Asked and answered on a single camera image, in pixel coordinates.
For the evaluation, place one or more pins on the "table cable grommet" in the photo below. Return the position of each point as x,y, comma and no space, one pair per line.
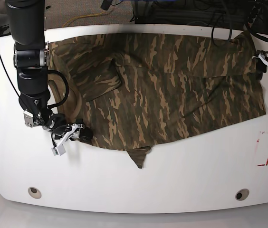
242,194
34,193

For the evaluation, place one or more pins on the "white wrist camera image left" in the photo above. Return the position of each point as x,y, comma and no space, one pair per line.
58,145

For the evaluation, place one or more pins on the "black robot arm image left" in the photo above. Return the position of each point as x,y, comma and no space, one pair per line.
46,97

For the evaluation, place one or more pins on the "camouflage T-shirt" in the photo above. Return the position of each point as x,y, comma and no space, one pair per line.
138,90

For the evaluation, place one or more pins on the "right table cable grommet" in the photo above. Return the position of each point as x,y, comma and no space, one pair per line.
242,194

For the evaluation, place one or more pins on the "left table cable grommet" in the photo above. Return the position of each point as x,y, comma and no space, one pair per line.
34,193

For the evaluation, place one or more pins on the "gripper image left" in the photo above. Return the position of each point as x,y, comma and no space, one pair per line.
85,135

